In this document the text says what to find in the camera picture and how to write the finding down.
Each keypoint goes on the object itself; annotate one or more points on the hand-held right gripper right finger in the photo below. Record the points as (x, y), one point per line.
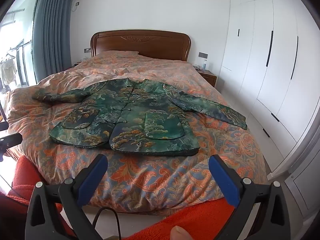
(222, 180)

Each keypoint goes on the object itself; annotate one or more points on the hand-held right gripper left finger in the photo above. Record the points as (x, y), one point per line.
(93, 180)

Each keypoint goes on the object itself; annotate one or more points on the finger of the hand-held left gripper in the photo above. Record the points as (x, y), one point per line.
(3, 126)
(10, 142)

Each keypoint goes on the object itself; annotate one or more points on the green patterned padded jacket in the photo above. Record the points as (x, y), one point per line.
(130, 120)

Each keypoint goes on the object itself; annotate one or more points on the person's right hand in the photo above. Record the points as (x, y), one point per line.
(178, 233)

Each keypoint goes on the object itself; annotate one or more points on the red fleece clothing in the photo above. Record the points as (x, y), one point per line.
(25, 177)

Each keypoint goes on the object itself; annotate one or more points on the hanging laundry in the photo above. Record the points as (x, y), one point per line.
(7, 72)

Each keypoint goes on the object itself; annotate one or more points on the orange paisley duvet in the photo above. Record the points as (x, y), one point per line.
(150, 177)

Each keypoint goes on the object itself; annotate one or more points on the wooden nightstand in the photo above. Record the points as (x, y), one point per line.
(208, 77)

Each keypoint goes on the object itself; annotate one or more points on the grey-blue curtain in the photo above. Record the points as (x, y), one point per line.
(51, 30)

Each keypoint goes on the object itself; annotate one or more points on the glass balcony door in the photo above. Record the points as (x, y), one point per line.
(22, 17)

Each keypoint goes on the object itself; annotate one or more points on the clear plastic bottle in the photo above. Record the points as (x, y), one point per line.
(205, 65)

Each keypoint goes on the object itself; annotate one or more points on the white wardrobe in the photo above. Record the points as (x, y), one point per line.
(270, 67)

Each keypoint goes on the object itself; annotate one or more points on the wooden bed headboard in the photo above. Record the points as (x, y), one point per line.
(150, 43)

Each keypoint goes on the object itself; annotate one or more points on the grey wall switch panel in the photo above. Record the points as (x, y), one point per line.
(202, 55)

